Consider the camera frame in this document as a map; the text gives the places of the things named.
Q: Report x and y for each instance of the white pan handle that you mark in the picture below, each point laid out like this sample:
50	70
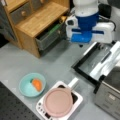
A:
73	83

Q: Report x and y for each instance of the white induction cooker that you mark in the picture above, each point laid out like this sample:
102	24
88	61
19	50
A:
77	99

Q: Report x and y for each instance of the wooden drawer cabinet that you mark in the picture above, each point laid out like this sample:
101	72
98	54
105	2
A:
21	21

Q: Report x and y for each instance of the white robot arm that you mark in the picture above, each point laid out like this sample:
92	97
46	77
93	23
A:
85	8

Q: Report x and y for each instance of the orange toy carrot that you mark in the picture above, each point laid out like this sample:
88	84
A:
37	84

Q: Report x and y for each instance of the pink pan lid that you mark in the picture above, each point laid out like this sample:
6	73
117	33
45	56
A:
58	102

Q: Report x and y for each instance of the open grey drawer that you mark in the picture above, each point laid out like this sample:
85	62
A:
49	35

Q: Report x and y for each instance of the silver toaster oven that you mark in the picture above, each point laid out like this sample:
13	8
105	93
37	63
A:
108	94

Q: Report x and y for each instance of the teal bowl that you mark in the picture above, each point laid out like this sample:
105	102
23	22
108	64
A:
27	89

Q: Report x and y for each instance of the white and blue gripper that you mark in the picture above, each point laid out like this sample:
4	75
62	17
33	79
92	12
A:
84	30

